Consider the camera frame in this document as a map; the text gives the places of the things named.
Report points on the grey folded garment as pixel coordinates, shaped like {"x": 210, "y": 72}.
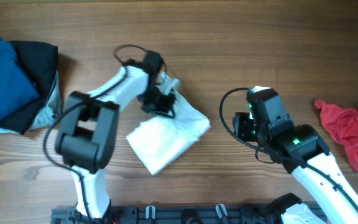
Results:
{"x": 51, "y": 110}

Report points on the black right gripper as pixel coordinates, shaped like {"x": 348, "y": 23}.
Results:
{"x": 241, "y": 126}

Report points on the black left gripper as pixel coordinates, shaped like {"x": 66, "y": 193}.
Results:
{"x": 161, "y": 103}

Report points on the white t-shirt black print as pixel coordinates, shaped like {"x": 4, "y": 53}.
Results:
{"x": 159, "y": 141}

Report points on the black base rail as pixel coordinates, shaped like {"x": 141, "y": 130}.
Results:
{"x": 246, "y": 214}

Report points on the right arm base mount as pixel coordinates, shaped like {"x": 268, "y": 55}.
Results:
{"x": 290, "y": 209}

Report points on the red t-shirt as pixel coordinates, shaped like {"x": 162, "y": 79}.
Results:
{"x": 342, "y": 126}

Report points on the black folded garment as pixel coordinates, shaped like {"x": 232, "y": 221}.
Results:
{"x": 40, "y": 61}

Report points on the blue folded garment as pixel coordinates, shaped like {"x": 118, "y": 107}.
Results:
{"x": 16, "y": 89}

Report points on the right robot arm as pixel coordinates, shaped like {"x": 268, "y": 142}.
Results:
{"x": 269, "y": 128}

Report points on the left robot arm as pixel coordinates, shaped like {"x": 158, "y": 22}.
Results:
{"x": 88, "y": 128}

